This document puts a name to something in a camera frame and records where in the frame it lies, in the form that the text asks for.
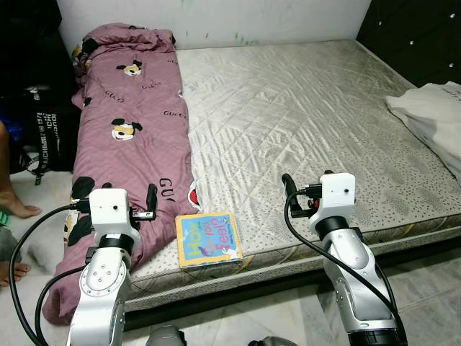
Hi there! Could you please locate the colourful children's book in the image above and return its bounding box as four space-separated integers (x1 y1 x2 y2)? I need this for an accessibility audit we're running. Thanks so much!
175 211 243 269

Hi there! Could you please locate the white pillow green tree print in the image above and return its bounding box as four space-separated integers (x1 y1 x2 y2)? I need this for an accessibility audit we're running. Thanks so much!
385 81 461 177

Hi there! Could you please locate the white quilted mattress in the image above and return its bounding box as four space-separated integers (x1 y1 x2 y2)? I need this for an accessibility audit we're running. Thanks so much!
126 40 461 311

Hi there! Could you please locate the mauve cartoon print blanket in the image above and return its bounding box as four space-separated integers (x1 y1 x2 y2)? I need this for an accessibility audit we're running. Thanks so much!
42 23 202 325

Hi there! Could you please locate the black bag white lettering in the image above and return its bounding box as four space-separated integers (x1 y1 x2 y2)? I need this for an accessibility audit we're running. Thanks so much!
22 86 80 181

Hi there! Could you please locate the silver robot left leg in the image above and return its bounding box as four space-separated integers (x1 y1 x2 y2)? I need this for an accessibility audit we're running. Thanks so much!
144 326 187 346

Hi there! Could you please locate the silver robot leg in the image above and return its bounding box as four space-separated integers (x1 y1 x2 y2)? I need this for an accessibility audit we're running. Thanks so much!
144 326 187 346
249 335 300 346

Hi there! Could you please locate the silver robot right leg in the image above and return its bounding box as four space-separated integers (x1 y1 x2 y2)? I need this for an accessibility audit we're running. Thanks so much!
249 335 300 346

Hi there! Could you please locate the dark tufted headboard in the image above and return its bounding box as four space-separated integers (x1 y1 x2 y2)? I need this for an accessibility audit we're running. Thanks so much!
357 0 461 91

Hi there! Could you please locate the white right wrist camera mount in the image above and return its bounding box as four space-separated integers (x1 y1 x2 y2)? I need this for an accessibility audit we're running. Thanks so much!
311 173 357 228

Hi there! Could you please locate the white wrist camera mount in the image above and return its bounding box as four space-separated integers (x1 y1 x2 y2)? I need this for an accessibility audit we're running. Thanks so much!
311 173 357 228
88 187 141 246

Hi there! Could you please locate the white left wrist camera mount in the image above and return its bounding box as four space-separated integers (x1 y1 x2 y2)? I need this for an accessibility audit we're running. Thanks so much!
88 187 141 246

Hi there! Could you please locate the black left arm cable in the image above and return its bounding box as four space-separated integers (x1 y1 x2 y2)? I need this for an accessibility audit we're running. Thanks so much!
33 264 93 346
6 200 92 346

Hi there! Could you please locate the dark bed frame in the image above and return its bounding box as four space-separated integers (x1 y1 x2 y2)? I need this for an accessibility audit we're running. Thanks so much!
126 238 461 332

